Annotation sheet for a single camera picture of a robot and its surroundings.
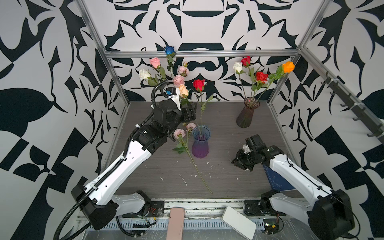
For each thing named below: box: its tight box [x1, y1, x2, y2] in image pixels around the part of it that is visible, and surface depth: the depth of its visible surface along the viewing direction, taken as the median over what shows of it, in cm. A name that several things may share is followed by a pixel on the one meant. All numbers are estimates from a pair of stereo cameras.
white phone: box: [221, 206, 257, 240], surface depth 69 cm
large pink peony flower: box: [173, 74, 185, 88], surface depth 87 cm
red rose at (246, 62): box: [241, 56, 256, 99], surface depth 91 cm
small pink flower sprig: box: [177, 62, 190, 78], surface depth 92 cm
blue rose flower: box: [164, 46, 177, 82], surface depth 88 cm
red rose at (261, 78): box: [251, 71, 269, 98], surface depth 91 cm
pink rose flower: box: [149, 56, 167, 83], surface depth 84 cm
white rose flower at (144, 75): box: [138, 68, 164, 87], surface depth 77 cm
